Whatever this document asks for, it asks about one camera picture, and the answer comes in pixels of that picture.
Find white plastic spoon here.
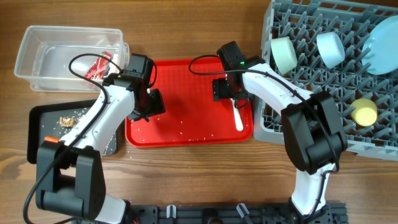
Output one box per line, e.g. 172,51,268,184
230,98,244,131

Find red snack wrapper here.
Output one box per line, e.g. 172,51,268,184
85,57,111,80

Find green bowl with rice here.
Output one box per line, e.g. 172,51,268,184
271,37,297,75

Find brown food scrap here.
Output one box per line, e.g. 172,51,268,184
59,117,77,128

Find orange carrot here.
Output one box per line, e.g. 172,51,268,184
44,136,59,143

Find light blue bowl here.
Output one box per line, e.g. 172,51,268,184
316,32,345,68

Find yellow plastic cup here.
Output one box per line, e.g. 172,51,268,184
351,98,377,127

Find light blue plate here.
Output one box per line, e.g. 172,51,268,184
361,16,397,75

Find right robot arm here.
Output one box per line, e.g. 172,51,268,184
213,54,348,223

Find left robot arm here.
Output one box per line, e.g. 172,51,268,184
30,72,165,223

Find grey dishwasher rack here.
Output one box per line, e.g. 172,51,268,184
261,1,397,161

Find red serving tray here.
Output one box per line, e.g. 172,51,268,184
125,58,254,148

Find clear plastic bin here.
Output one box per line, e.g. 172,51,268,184
14,26,129,92

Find right black cable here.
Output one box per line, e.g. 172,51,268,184
188,54,341,218

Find black cable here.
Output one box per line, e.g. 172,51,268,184
22,53,125,224
188,54,341,218

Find left black cable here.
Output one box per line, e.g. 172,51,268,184
22,53,125,224

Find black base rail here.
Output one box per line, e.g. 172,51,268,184
124,203,346,224

